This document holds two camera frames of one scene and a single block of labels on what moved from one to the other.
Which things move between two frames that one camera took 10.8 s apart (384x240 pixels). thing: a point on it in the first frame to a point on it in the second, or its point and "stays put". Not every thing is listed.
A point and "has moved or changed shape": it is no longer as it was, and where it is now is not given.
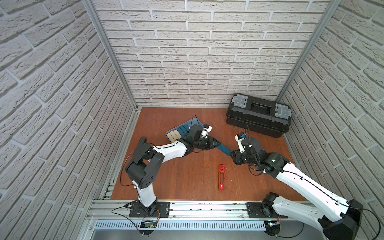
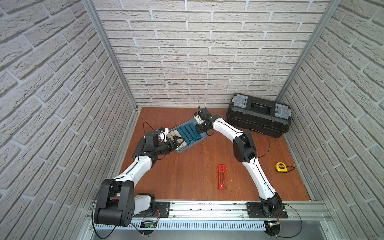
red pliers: [222, 170] stays put
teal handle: [224, 148] has moved or changed shape
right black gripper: [235, 157] to [199, 129]
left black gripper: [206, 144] to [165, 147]
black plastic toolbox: [259, 115] stays put
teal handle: [180, 131] stays put
